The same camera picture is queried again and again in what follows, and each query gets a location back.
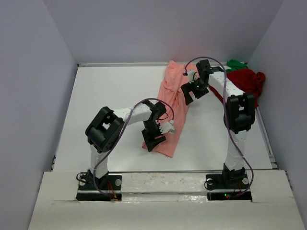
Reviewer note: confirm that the red t shirt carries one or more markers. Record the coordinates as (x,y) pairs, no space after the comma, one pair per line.
(238,82)

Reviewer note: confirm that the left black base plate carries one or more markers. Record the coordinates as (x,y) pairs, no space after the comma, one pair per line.
(87,192)

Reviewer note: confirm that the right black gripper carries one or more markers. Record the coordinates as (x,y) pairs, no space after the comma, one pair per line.
(190,88)

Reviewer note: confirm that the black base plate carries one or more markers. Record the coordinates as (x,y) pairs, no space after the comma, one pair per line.
(217,190)
(87,192)

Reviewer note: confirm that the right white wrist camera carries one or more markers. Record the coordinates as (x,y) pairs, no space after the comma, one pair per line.
(191,75)

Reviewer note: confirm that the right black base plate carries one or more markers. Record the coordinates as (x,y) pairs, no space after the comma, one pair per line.
(217,190)

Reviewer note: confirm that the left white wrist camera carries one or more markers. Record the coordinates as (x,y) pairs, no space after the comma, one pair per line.
(167,127)

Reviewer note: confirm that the pink t shirt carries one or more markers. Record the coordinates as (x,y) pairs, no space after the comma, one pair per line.
(170,92)

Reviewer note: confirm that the green t shirt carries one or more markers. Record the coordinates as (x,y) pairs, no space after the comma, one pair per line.
(234,65)

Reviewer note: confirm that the aluminium rail back edge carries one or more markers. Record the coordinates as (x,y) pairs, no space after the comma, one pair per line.
(132,64)

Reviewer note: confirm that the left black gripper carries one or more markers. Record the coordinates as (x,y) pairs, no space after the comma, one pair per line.
(153,139)

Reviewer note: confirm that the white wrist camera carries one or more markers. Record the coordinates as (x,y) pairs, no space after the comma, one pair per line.
(167,127)
(191,75)

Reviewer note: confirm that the aluminium rail front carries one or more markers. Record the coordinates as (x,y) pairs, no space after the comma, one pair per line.
(188,171)

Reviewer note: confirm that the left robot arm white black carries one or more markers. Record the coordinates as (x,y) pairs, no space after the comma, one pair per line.
(105,130)

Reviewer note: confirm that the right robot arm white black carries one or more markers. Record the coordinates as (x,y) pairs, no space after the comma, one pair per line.
(239,116)

